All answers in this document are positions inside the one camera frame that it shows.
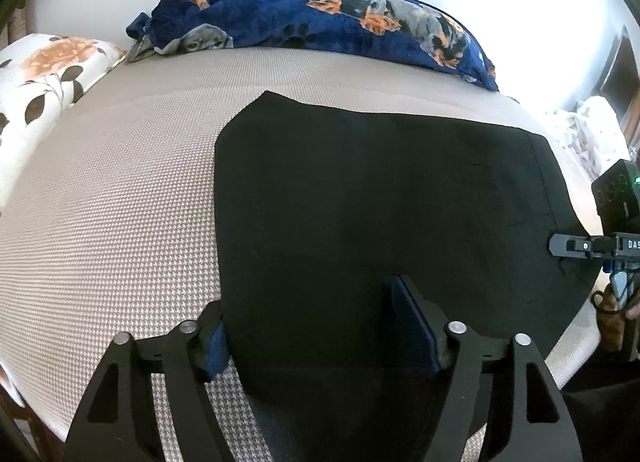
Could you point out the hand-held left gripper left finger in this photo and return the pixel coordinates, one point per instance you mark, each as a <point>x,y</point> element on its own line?
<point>215,348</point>

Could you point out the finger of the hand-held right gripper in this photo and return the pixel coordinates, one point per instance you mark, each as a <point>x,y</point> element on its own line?
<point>580,245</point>

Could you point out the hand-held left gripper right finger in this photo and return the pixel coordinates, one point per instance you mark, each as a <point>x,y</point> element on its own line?
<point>415,323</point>

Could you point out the black pants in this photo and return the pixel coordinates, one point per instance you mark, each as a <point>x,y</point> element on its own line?
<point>375,192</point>

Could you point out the person's right hand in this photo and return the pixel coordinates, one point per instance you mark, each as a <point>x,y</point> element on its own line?
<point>611,328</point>

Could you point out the white dotted cloth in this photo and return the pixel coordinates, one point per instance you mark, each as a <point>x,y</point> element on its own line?
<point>595,132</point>

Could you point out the dark framed panel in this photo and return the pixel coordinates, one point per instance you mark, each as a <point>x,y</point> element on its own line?
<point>622,77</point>

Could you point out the person's dark clothing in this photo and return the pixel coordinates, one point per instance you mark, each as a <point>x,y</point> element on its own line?
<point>605,402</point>

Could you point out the beige woven bed cover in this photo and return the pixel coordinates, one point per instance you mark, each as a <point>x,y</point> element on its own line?
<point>125,192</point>

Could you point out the white floral pillow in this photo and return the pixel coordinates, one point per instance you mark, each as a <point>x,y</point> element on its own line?
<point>30,92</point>

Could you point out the blue dog-print blanket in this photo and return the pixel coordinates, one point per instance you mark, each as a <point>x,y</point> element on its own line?
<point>300,7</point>

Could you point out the wooden bed frame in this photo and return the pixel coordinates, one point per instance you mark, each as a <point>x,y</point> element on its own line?
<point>22,434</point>

